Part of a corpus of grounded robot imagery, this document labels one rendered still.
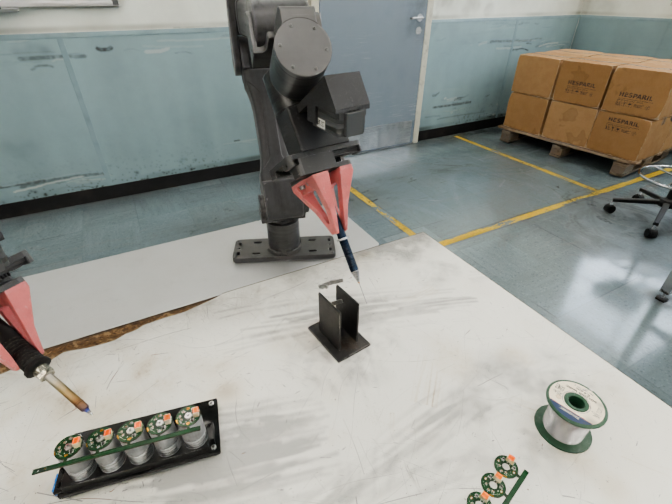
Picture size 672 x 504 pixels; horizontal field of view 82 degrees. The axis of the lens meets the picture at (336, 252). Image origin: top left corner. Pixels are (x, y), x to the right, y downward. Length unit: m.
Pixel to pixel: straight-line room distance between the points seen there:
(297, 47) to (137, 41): 2.51
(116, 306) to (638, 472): 0.74
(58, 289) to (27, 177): 2.30
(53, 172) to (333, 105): 2.77
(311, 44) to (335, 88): 0.05
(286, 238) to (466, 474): 0.47
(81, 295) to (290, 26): 0.57
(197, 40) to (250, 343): 2.53
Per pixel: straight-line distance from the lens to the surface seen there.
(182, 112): 2.99
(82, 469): 0.51
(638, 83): 3.64
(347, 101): 0.41
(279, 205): 0.68
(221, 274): 0.75
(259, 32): 0.51
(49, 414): 0.63
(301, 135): 0.45
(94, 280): 0.83
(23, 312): 0.49
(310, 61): 0.42
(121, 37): 2.90
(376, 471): 0.49
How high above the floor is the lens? 1.18
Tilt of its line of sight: 34 degrees down
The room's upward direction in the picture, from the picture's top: straight up
